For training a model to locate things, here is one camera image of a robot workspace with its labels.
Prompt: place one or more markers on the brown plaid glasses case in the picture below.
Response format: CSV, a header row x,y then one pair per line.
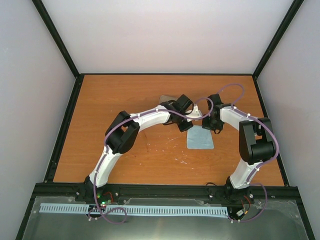
x,y
167,98

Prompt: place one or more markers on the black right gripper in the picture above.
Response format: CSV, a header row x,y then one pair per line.
x,y
205,125

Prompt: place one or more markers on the orange tinted sunglasses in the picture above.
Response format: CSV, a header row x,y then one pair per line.
x,y
146,141

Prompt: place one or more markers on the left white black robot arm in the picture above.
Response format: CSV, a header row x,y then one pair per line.
x,y
123,131

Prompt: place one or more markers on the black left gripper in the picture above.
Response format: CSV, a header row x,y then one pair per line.
x,y
184,127

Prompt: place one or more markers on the black aluminium frame rail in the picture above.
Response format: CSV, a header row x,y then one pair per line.
x,y
207,193

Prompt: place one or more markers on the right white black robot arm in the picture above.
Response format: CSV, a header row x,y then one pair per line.
x,y
256,143

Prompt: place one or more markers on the light blue slotted cable duct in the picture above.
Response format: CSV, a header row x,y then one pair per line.
x,y
138,210

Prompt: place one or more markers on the light blue cleaning cloth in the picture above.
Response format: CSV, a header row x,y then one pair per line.
x,y
199,138

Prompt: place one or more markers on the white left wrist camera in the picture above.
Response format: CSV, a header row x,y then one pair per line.
x,y
193,114

